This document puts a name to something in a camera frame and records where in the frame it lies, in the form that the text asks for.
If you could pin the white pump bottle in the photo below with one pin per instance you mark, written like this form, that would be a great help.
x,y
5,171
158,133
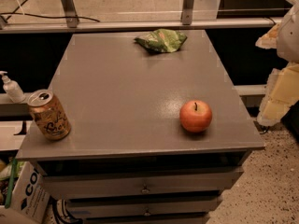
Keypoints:
x,y
12,88

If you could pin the red apple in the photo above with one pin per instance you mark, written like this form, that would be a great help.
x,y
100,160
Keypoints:
x,y
195,116

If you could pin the right metal bracket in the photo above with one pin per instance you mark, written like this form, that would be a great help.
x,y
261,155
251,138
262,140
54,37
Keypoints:
x,y
186,15

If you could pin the metal bracket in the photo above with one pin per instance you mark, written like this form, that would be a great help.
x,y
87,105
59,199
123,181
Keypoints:
x,y
70,13
186,15

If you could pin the grey drawer cabinet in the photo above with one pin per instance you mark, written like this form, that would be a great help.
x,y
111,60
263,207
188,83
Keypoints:
x,y
123,104

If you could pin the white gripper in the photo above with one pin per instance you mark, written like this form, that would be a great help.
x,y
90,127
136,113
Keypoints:
x,y
290,36

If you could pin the left metal bracket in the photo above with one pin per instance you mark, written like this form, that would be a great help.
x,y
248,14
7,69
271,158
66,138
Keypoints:
x,y
70,13

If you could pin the white cardboard box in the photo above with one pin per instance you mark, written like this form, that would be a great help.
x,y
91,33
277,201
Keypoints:
x,y
29,200

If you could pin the top drawer handle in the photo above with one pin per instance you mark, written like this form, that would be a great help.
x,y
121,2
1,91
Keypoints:
x,y
145,189

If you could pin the orange soda can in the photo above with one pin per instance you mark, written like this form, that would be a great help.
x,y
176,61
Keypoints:
x,y
48,113

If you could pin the lower drawer handle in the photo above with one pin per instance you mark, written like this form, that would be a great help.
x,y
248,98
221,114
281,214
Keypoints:
x,y
147,213

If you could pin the green jalapeno chip bag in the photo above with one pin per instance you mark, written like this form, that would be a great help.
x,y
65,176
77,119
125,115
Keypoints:
x,y
162,40

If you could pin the drawer handle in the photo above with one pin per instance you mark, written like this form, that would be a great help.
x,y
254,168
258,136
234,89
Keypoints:
x,y
145,189
147,213

